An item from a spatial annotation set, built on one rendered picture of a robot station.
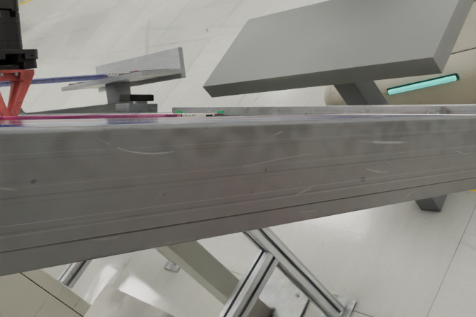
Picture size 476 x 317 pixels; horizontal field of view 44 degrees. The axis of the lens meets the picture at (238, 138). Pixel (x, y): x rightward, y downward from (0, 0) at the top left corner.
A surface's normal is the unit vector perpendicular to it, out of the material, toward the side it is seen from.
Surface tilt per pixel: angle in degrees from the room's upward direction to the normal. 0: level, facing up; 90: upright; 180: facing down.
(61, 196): 90
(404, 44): 0
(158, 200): 90
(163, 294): 0
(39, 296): 90
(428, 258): 0
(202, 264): 90
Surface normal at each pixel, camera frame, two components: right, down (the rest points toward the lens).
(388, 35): -0.57, -0.65
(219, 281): 0.69, -0.03
